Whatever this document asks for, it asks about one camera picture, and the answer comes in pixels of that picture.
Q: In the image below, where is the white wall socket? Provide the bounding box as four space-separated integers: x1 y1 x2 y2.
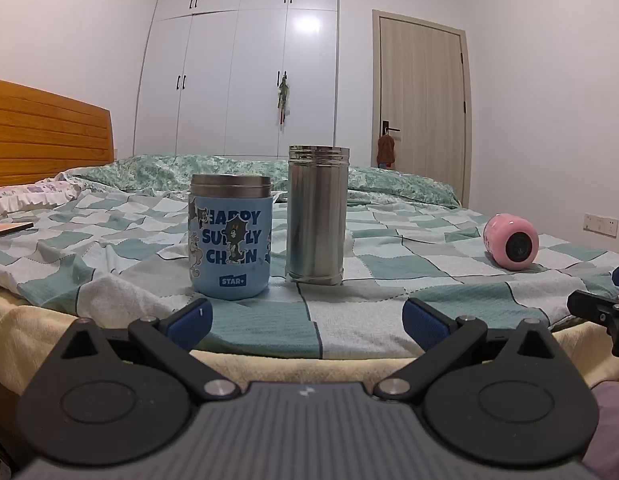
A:
583 212 619 236

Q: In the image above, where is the blue cartoon print cup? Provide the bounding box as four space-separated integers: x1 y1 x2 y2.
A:
188 173 273 302

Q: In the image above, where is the light wooden door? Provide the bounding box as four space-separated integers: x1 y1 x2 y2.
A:
372 9 473 202

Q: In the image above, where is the yellow bed sheet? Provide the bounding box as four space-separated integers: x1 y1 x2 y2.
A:
0 287 619 388

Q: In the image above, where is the pale purple cloth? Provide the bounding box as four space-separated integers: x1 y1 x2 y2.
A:
588 379 619 466

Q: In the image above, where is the wooden bed headboard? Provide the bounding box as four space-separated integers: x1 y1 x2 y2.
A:
0 77 115 188

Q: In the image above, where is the green floral quilt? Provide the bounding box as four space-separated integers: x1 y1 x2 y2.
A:
72 153 461 207

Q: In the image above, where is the pink cup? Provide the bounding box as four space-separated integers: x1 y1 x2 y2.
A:
482 212 541 267

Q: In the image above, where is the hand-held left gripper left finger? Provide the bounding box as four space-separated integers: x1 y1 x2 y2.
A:
64 298 242 402

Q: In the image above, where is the green checkered blanket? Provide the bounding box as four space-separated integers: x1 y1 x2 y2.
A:
0 187 619 361

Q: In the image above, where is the flat dark book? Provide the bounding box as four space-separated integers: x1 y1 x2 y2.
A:
0 221 35 241

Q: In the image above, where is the hanging green ornament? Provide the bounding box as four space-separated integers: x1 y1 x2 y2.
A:
276 72 292 124

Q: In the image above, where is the purple floral pillow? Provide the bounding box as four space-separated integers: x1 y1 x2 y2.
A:
0 178 86 222

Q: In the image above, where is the stainless steel cup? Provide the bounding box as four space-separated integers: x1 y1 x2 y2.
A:
286 145 351 286

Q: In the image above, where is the white wardrobe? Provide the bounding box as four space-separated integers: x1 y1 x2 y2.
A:
133 0 340 159

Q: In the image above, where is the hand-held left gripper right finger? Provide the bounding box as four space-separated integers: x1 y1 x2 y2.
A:
373 297 566 402

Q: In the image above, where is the brown bag on handle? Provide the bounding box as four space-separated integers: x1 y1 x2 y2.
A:
376 135 397 170

